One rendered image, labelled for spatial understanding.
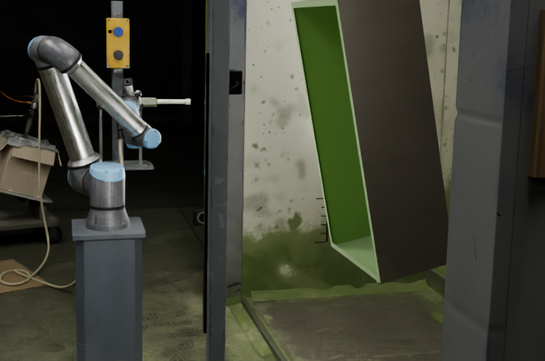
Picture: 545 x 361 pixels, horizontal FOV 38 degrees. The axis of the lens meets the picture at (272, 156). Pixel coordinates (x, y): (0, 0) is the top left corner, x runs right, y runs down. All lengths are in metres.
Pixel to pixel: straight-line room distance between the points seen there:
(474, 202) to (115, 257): 2.18
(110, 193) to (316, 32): 1.21
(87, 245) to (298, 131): 1.44
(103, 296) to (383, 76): 1.50
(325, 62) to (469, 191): 2.32
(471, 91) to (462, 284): 0.37
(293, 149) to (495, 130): 2.93
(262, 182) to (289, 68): 0.63
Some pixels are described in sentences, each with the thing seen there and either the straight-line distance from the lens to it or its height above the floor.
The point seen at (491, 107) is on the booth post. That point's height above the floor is 1.37.
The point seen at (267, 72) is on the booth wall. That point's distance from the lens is 4.25.
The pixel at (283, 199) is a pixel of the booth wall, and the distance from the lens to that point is 4.37.
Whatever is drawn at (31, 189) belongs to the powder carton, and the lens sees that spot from 5.67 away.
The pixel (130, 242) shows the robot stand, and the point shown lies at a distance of 3.45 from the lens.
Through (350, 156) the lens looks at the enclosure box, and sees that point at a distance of 3.90.
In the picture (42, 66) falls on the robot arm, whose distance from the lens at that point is 3.51.
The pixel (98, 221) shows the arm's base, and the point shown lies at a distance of 3.49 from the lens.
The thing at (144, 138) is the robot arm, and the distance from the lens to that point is 3.57.
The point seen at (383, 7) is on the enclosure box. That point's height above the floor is 1.60.
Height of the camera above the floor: 1.50
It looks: 9 degrees down
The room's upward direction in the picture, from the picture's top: 1 degrees clockwise
